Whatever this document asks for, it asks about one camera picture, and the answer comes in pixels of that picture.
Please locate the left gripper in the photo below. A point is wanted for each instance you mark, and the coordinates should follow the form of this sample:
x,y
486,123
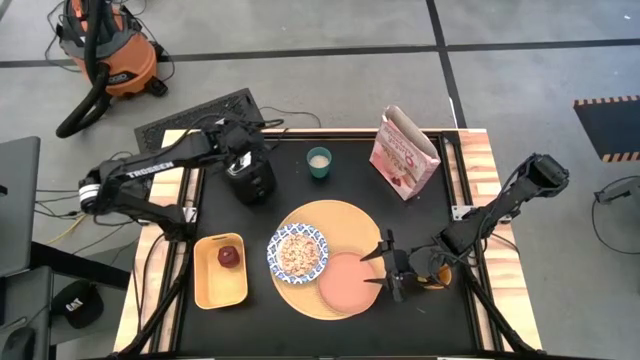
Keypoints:
x,y
245,137

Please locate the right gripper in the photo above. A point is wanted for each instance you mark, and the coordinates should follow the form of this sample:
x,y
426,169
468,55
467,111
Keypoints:
x,y
412,265

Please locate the pink cereal box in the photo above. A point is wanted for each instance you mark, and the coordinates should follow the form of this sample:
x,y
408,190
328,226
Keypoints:
x,y
402,155

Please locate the blue patterned paper bowl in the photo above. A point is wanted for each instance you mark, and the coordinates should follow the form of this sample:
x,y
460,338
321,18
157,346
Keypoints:
x,y
275,255

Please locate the red apple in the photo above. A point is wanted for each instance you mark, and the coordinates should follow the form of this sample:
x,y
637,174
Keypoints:
x,y
228,256

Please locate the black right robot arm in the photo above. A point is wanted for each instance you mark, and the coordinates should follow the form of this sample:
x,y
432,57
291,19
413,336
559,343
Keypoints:
x,y
510,197

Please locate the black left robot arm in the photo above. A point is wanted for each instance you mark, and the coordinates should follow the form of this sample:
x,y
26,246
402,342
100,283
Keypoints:
x,y
150,172

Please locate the terracotta plate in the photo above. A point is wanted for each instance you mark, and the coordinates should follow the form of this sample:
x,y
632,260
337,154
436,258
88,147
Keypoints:
x,y
347,285

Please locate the black toaster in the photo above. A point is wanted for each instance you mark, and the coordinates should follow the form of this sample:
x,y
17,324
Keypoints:
x,y
255,182

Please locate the round wooden board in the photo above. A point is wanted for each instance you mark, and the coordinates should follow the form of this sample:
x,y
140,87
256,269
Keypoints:
x,y
345,225

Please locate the orange cup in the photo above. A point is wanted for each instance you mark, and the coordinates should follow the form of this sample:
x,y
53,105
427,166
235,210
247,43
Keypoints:
x,y
444,280

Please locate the black perforated floor mat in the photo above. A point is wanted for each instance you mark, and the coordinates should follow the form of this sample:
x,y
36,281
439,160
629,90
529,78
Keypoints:
x,y
185,120

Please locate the green cup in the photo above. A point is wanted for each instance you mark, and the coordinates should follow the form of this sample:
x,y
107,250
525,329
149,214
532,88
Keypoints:
x,y
319,167

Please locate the cereal flakes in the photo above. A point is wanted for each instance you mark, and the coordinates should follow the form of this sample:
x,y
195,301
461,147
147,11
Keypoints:
x,y
299,254

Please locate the orange shop vacuum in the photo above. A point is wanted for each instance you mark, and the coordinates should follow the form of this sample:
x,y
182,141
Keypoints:
x,y
127,57

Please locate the yellow plastic tray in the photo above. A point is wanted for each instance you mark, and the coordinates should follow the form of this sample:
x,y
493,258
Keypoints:
x,y
217,287

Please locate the black cap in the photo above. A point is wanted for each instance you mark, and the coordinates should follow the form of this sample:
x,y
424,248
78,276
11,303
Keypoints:
x,y
77,304

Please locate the grey laptop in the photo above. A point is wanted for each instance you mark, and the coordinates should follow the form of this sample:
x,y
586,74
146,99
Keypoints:
x,y
17,205

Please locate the grey stand foot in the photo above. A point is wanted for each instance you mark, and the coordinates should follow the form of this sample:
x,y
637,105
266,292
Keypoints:
x,y
620,190

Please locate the black hazard striped mat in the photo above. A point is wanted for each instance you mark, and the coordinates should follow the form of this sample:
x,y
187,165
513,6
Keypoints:
x,y
610,127

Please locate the black computer mouse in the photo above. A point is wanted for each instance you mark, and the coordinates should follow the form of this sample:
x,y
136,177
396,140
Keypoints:
x,y
17,344

